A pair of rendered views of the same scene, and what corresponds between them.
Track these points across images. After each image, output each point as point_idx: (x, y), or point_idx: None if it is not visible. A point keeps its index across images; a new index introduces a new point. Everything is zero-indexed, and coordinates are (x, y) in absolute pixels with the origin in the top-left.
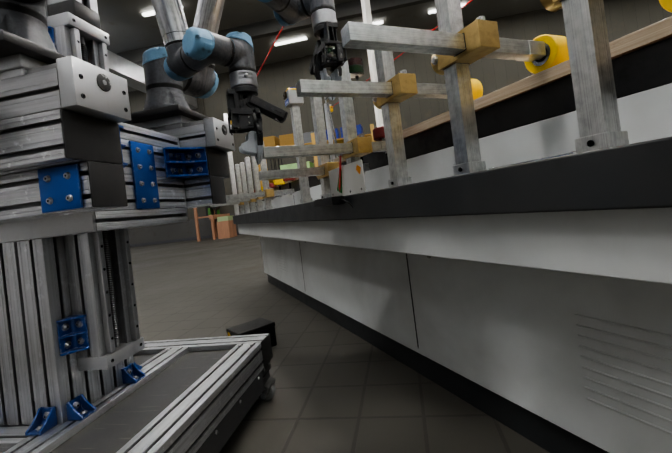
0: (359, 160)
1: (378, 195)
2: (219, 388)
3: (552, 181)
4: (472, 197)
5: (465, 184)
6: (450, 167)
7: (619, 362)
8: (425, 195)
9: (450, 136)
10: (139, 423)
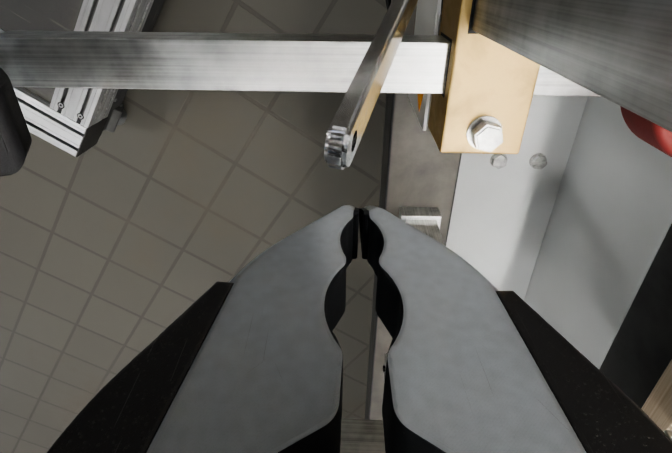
0: (423, 115)
1: (385, 177)
2: None
3: (366, 419)
4: (370, 354)
5: (371, 362)
6: (614, 228)
7: None
8: (375, 297)
9: (664, 298)
10: None
